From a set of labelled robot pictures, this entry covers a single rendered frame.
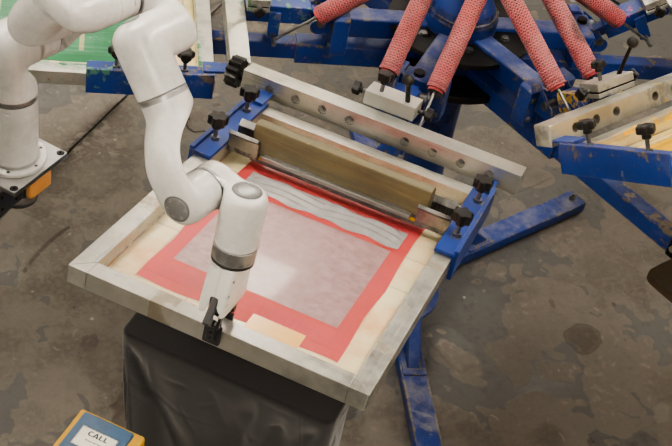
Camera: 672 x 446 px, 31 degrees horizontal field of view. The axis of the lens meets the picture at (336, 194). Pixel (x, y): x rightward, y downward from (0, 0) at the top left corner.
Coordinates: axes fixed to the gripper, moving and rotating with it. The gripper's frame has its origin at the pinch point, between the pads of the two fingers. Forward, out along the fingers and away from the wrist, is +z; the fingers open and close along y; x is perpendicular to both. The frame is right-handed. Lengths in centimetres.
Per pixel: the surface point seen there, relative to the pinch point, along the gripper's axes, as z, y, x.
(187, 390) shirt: 26.5, -10.4, -6.9
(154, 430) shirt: 44.8, -15.1, -13.9
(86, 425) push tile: 20.1, 14.6, -15.0
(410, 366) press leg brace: 89, -124, 18
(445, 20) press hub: -12, -133, -2
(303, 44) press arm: 3, -121, -34
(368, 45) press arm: 1, -131, -20
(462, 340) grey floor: 92, -149, 28
